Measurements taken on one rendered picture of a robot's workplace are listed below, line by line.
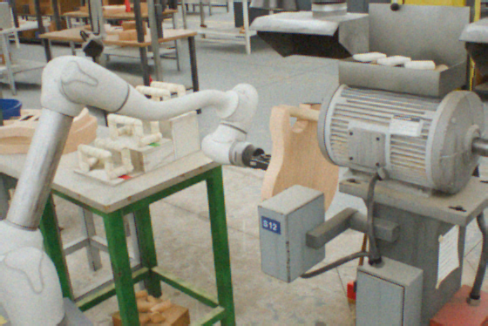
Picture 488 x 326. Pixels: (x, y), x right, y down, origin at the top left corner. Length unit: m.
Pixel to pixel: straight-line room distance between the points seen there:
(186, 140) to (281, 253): 1.02
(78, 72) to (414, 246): 1.01
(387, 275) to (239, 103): 0.81
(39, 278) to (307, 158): 0.85
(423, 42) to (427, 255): 0.54
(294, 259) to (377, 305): 0.25
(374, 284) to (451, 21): 0.69
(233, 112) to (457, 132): 0.85
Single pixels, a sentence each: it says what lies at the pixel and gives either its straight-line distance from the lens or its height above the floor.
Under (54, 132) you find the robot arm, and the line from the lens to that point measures 1.82.
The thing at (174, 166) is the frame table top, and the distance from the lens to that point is 2.30.
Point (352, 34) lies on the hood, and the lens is 1.63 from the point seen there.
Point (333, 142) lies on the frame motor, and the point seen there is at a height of 1.23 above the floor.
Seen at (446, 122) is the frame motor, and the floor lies 1.33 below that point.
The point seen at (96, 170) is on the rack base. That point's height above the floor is 0.94.
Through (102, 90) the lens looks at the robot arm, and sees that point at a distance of 1.68.
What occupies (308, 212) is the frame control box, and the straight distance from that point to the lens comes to 1.47.
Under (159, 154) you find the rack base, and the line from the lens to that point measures 2.28.
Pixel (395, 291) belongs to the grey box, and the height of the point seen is 0.91.
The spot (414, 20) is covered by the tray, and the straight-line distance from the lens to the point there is 1.56.
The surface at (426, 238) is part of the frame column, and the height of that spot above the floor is 1.02.
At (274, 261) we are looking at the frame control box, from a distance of 1.49.
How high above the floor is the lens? 1.74
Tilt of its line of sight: 21 degrees down
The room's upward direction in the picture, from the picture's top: 4 degrees counter-clockwise
